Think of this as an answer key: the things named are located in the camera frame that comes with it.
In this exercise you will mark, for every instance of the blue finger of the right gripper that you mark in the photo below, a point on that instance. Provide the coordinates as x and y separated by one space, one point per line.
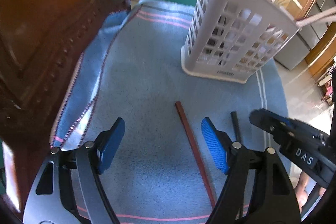
269 121

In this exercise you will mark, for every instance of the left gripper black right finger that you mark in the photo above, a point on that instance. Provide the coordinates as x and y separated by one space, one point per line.
218 144

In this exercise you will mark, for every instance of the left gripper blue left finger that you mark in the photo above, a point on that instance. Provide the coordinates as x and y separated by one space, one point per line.
108 143

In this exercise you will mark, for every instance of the light wooden chopstick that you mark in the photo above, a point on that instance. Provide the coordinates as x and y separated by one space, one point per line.
322 17

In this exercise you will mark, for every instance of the person's hand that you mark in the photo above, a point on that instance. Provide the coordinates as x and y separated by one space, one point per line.
300 191

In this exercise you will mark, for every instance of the black textured chopstick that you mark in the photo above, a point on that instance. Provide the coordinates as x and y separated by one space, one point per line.
236 126

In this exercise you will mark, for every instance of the reddish brown chopstick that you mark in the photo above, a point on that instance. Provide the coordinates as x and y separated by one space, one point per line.
196 152

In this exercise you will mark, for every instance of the blue striped table cloth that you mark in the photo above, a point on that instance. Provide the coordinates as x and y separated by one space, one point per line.
132 70

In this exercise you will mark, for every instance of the grey refrigerator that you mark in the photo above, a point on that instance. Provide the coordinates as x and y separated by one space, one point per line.
306 39

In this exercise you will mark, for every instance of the white plastic utensil basket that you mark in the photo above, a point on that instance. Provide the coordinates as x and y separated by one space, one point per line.
230 40

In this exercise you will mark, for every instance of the carved wooden chair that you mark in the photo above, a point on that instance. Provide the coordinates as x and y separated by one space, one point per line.
41 43

